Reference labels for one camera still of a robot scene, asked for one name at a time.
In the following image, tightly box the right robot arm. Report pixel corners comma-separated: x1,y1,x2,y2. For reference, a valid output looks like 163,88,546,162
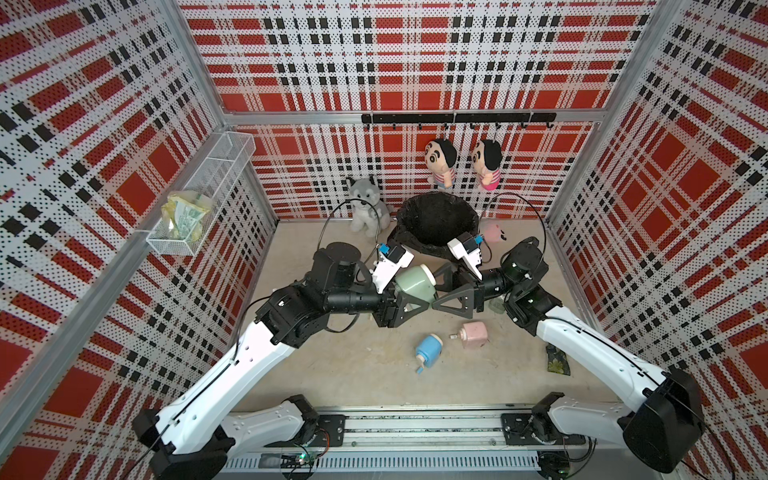
432,234,706,473

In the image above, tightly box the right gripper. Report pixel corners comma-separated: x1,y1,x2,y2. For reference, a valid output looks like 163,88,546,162
421,264,521,320

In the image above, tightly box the right hanging cartoon doll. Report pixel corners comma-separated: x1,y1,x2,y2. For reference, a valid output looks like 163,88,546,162
470,139,502,191

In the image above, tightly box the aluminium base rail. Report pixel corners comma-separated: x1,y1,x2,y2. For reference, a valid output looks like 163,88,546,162
173,407,601,475

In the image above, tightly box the left hanging cartoon doll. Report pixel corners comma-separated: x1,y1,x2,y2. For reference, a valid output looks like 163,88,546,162
424,139,457,189

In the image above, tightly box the dark floral cloth strip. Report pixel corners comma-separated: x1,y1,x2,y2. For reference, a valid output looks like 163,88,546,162
546,349,571,376

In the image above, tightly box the yellow green packet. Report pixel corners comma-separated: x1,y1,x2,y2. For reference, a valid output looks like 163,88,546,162
161,190,213,242

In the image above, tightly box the pink plush toy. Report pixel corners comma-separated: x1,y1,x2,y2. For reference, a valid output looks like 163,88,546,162
482,223,507,244

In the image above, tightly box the black hook rail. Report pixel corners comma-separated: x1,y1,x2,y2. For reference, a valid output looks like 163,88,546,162
361,112,557,125

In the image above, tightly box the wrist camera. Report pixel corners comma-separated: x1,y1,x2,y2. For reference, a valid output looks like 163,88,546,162
372,244,414,294
447,232,483,280

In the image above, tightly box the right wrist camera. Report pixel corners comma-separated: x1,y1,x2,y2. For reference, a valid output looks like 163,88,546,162
447,232,483,280

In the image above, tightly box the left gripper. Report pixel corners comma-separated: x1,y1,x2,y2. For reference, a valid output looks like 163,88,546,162
326,278,428,328

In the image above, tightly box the black trash bag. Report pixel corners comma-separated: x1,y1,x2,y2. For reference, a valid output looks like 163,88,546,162
387,191,479,260

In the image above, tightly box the clear sharpener shavings tray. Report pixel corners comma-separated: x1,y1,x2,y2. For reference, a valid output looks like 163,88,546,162
487,297,506,315

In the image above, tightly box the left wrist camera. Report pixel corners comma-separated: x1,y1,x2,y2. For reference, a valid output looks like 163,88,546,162
372,244,414,294

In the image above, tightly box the grey husky plush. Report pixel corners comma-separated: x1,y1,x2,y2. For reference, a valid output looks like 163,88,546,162
346,177,391,238

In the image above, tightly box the white wire wall basket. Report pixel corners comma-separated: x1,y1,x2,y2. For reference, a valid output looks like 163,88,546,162
147,131,255,257

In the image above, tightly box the hanging cartoon doll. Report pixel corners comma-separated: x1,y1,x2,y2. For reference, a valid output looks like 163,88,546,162
470,139,502,191
424,139,457,189

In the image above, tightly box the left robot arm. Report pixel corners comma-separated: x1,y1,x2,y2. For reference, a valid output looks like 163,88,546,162
132,242,429,479

